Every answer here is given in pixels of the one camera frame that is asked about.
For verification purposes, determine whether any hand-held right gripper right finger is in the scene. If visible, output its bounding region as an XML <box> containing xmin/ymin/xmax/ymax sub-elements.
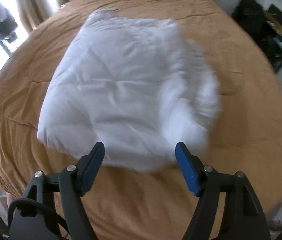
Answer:
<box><xmin>175</xmin><ymin>142</ymin><xmax>271</xmax><ymax>240</ymax></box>

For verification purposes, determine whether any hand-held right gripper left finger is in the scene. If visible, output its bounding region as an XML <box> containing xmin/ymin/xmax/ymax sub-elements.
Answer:
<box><xmin>8</xmin><ymin>142</ymin><xmax>105</xmax><ymax>240</ymax></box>

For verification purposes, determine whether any white puffer jacket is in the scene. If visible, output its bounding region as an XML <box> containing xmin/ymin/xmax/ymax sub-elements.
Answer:
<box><xmin>37</xmin><ymin>9</ymin><xmax>221</xmax><ymax>173</ymax></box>

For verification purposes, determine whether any tan bedspread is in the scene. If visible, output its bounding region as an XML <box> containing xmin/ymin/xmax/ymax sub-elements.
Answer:
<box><xmin>0</xmin><ymin>0</ymin><xmax>282</xmax><ymax>240</ymax></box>

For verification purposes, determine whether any black backpack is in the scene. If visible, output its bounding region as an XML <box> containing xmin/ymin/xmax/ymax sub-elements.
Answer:
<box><xmin>232</xmin><ymin>0</ymin><xmax>269</xmax><ymax>46</ymax></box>

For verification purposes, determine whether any beige curtain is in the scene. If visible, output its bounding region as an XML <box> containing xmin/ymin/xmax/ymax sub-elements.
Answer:
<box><xmin>11</xmin><ymin>0</ymin><xmax>59</xmax><ymax>33</ymax></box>

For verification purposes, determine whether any black cable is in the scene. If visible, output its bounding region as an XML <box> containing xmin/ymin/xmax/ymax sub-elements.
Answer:
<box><xmin>7</xmin><ymin>198</ymin><xmax>69</xmax><ymax>240</ymax></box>

